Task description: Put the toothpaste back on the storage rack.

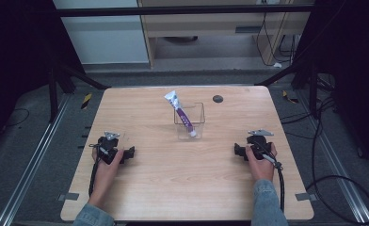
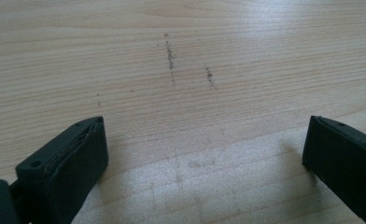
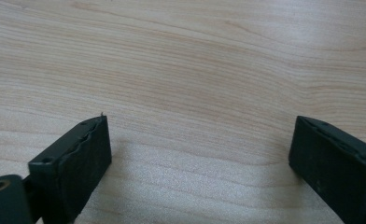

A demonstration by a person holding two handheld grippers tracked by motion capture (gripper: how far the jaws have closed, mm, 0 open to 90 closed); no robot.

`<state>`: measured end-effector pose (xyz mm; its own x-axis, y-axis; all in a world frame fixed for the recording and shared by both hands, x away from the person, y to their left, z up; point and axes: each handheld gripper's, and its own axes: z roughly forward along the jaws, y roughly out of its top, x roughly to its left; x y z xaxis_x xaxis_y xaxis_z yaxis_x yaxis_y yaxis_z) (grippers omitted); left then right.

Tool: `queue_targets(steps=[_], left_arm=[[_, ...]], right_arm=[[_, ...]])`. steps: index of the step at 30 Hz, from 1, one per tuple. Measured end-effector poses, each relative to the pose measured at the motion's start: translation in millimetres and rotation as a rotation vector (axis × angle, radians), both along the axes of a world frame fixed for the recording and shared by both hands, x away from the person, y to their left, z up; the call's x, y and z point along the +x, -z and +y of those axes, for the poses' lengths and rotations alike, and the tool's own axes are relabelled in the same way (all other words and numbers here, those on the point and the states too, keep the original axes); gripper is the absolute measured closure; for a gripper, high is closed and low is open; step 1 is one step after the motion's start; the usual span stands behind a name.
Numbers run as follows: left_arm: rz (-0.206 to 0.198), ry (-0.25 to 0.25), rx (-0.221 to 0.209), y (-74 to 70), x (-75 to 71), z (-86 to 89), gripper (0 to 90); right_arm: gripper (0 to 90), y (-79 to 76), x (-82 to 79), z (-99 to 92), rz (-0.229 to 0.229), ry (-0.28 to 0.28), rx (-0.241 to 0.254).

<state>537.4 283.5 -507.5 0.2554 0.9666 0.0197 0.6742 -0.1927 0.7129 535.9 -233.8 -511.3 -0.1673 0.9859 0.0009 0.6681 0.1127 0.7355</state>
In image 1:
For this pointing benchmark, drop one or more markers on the metal floor rail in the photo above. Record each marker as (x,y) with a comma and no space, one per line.
(339,166)
(32,166)

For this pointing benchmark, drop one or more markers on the white cabinet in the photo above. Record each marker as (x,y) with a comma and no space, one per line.
(105,40)

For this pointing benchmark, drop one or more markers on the person's right hand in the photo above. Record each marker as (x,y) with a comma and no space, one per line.
(262,169)

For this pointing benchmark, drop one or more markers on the person's left hand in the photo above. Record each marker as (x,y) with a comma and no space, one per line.
(105,175)

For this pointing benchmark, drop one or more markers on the small white plug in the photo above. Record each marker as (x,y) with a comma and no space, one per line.
(277,65)

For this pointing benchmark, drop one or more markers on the light wooden desk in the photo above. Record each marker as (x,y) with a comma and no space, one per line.
(204,22)

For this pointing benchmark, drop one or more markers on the grey tape piece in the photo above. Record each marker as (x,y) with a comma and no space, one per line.
(306,197)
(68,196)

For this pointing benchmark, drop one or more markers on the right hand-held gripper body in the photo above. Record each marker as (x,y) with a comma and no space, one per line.
(258,146)

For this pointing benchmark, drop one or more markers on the black horizontal frame bar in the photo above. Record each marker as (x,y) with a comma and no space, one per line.
(173,10)

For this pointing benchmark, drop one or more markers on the clear plastic container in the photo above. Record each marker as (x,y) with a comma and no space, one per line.
(198,124)

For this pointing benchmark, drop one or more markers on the dark round table grommet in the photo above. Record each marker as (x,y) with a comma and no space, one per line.
(217,99)

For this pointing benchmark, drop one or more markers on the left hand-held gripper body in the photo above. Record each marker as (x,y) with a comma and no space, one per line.
(109,147)

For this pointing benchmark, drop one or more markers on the white and purple toothpaste tube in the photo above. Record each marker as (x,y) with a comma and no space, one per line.
(182,116)

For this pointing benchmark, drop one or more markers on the yellow and black tape strip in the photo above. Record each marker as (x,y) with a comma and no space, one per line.
(86,101)
(289,97)

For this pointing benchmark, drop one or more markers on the black curtain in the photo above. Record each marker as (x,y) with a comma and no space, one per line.
(13,62)
(358,62)

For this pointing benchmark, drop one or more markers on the black metal stand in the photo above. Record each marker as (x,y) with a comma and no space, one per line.
(313,91)
(52,94)

